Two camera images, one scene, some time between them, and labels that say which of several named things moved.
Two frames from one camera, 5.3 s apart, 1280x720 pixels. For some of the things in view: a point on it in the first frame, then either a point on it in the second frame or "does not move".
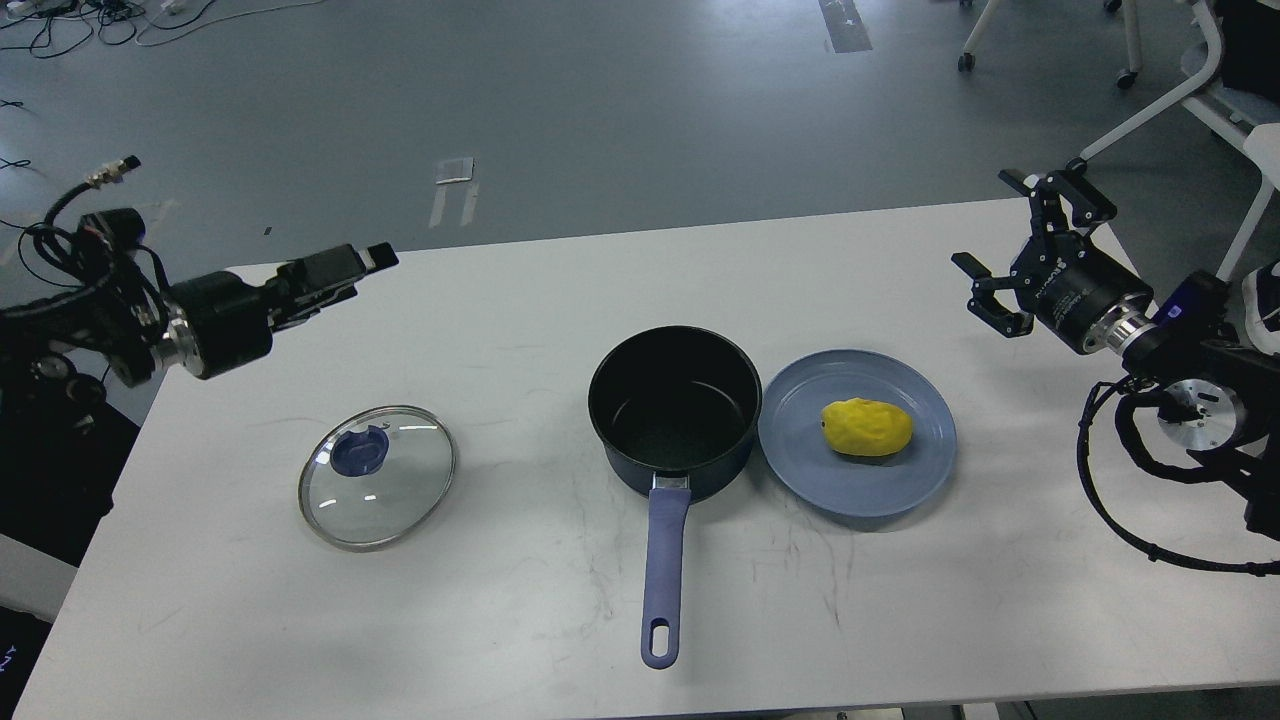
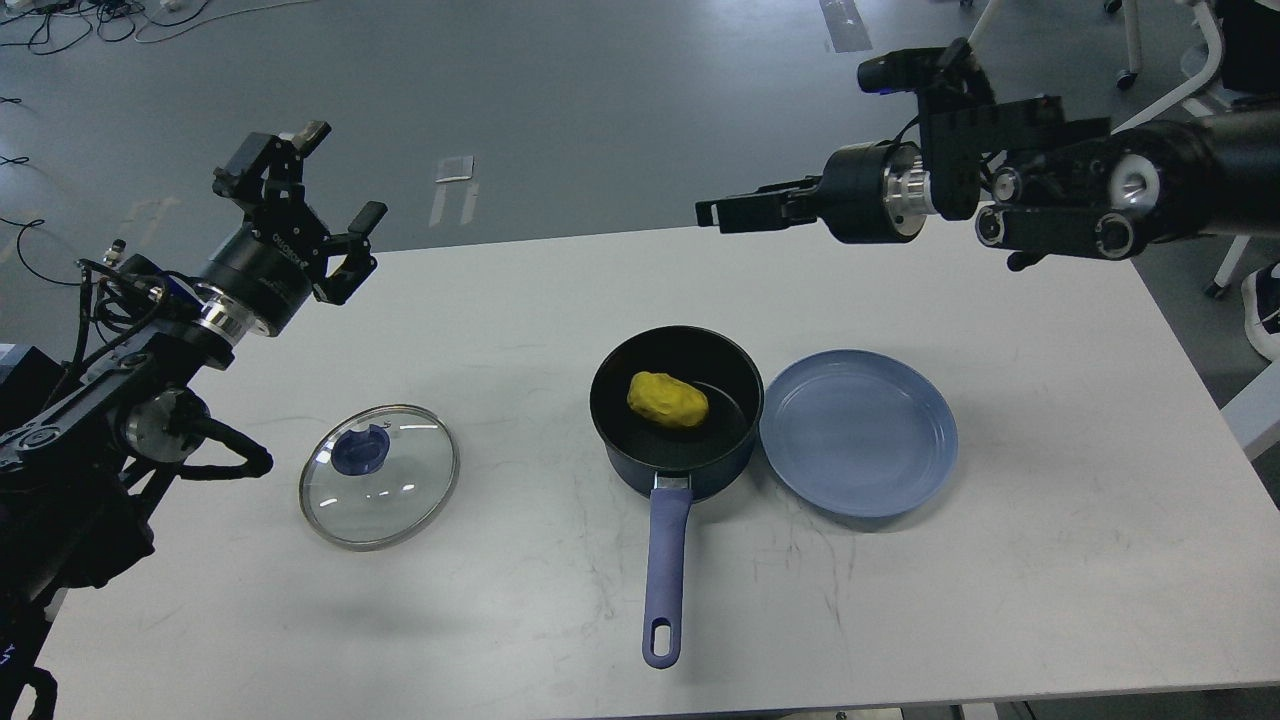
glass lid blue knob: x=359 y=451 does not move
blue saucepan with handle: x=678 y=408 does not move
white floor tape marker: x=454 y=172 does not move
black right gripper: x=1075 y=288 → x=871 y=193
